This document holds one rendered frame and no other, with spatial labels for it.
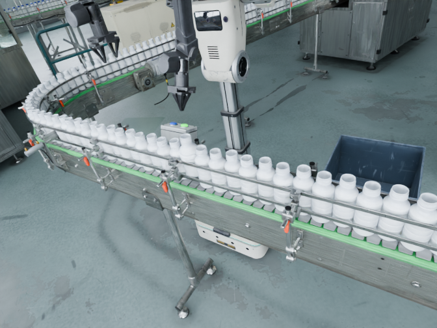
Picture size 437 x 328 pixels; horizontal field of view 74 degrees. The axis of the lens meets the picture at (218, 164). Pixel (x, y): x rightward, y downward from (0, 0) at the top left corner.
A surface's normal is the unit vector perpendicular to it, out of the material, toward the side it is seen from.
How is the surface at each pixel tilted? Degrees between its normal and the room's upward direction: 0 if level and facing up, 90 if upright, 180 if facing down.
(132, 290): 0
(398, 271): 90
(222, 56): 90
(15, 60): 90
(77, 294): 0
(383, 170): 90
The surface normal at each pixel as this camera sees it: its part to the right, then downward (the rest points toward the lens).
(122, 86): 0.64, 0.37
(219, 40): -0.51, 0.58
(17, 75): 0.84, 0.21
